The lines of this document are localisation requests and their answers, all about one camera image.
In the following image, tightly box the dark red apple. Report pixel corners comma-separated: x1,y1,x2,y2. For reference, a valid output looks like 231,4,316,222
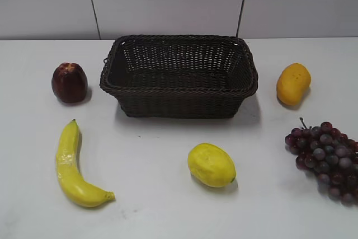
51,62,88,104

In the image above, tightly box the dark woven wicker basket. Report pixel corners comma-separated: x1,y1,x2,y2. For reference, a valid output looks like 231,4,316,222
100,35,258,119

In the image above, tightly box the yellow banana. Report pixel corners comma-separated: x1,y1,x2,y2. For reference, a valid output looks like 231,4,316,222
55,119,115,208

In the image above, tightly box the orange mango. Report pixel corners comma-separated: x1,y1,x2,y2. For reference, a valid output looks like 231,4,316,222
276,63,311,106

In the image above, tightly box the purple grape bunch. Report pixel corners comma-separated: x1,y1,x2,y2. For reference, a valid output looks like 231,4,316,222
284,117,357,206

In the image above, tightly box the yellow lemon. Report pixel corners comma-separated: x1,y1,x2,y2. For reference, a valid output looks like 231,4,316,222
187,143,237,188

